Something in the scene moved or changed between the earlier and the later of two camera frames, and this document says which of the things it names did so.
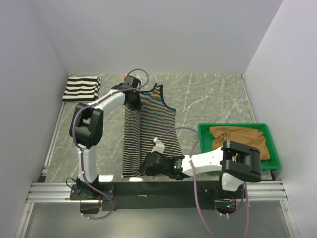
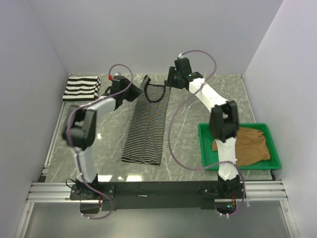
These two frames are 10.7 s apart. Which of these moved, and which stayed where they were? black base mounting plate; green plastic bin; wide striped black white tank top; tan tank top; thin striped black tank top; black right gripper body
Moved: thin striped black tank top; black right gripper body
Stayed: black base mounting plate; green plastic bin; wide striped black white tank top; tan tank top
